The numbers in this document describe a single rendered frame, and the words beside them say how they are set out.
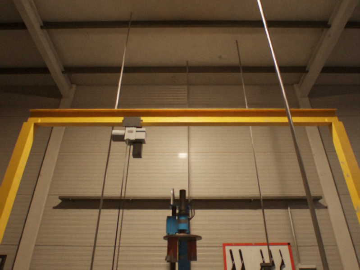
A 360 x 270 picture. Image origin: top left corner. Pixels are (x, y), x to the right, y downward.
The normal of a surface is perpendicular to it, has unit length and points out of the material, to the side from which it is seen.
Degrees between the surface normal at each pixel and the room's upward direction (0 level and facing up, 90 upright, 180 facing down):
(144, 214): 90
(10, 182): 90
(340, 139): 90
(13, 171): 90
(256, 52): 174
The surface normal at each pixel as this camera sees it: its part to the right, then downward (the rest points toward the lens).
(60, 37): 0.00, 0.81
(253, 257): 0.00, -0.49
